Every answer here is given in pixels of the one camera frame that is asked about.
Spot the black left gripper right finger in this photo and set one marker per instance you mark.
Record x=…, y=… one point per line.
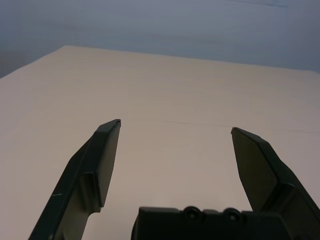
x=265, y=172

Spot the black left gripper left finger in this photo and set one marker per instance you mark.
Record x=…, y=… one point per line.
x=82, y=175

